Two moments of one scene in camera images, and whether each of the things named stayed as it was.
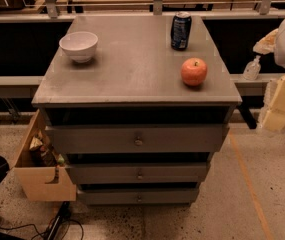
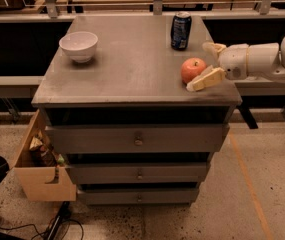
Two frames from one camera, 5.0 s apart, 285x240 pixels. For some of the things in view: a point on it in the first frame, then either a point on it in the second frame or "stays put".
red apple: [194, 71] stays put
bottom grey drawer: [140, 196] stays put
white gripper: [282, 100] to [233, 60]
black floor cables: [55, 227] stays put
